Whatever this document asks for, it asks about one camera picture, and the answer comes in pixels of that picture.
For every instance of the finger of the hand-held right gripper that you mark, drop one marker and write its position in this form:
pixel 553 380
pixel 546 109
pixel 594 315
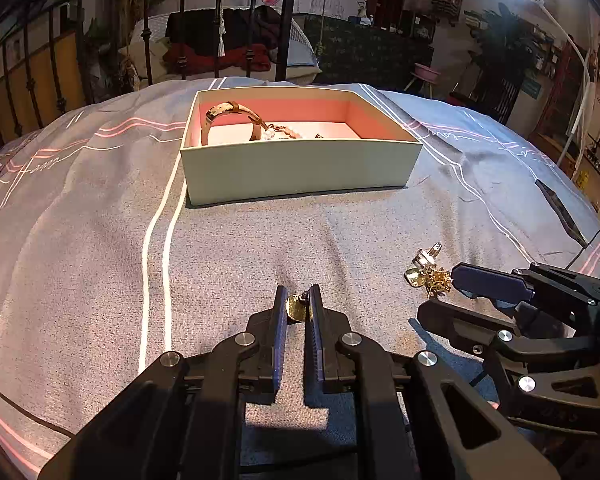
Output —
pixel 485 282
pixel 450 320

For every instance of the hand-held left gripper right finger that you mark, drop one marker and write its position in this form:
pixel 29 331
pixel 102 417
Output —
pixel 314 340

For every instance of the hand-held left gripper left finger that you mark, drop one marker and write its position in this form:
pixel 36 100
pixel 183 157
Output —
pixel 280 340

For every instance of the gold disc earring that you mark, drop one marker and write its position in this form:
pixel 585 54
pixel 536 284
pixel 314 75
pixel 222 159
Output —
pixel 296 307

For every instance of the gold jewelry pile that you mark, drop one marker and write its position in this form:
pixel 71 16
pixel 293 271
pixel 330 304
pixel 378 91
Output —
pixel 435 280

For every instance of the mint green box pink inside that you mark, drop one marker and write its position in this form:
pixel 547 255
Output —
pixel 300 170

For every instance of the grey plaid bedsheet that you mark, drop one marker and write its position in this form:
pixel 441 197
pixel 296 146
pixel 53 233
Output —
pixel 105 260

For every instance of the red wooden rack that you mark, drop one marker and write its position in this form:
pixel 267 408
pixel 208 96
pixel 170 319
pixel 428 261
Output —
pixel 560 90

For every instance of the pink stool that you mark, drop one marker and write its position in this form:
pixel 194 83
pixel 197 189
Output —
pixel 427 71

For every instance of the green floral counter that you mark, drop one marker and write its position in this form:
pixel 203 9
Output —
pixel 370 50

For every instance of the red blanket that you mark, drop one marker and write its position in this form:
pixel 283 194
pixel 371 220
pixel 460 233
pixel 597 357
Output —
pixel 205 57

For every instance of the black metal bed headboard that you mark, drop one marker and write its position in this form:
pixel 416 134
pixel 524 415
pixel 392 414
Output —
pixel 287 35

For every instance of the dark clothes pile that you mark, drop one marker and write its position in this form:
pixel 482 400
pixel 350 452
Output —
pixel 250 25

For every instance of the orange wooden board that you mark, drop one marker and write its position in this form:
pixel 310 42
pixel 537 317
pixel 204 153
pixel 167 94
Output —
pixel 35 80

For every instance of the small wall organizer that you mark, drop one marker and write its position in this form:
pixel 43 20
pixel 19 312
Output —
pixel 445 5

